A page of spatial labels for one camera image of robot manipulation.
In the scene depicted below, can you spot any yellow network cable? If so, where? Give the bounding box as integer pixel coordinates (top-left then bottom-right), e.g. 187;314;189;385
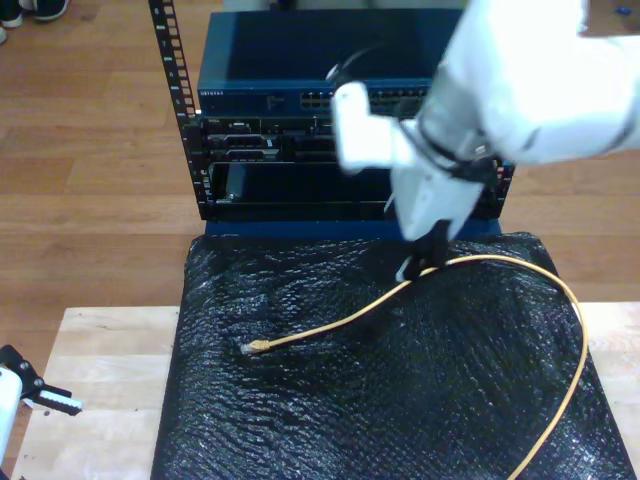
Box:
238;253;589;480

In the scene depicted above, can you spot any black bubble mat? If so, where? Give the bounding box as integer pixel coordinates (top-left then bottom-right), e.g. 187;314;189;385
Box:
149;230;636;480

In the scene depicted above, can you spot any black perforated rack post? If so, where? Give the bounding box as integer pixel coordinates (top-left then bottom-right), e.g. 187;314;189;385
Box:
492;157;517;219
147;0;211;221

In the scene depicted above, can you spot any black rack server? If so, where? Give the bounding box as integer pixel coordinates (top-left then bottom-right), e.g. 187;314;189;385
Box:
182;113;342;164

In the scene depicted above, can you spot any dark blue shoe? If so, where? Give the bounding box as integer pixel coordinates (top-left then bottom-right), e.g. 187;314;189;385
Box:
33;0;70;22

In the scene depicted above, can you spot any blue base board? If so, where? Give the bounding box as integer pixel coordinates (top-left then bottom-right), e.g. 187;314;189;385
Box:
203;217;503;240

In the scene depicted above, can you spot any blue network switch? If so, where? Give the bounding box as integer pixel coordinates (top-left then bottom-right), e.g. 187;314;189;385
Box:
196;8;454;117

